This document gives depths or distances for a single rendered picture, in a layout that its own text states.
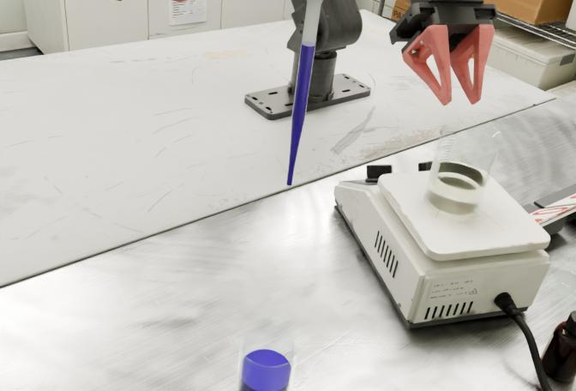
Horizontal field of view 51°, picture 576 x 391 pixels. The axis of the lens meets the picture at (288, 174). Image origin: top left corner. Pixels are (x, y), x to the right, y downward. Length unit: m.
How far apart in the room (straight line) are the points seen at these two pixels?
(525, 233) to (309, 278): 0.20
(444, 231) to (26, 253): 0.38
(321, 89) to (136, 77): 0.28
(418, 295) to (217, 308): 0.17
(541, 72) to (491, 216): 2.29
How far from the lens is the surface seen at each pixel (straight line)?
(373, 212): 0.58
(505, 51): 2.91
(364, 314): 0.56
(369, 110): 0.91
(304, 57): 0.31
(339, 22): 0.83
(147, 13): 3.02
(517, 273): 0.56
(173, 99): 0.88
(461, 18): 0.67
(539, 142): 0.94
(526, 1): 2.82
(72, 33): 2.91
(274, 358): 0.47
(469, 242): 0.52
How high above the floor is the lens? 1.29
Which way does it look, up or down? 33 degrees down
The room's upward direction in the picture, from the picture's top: 7 degrees clockwise
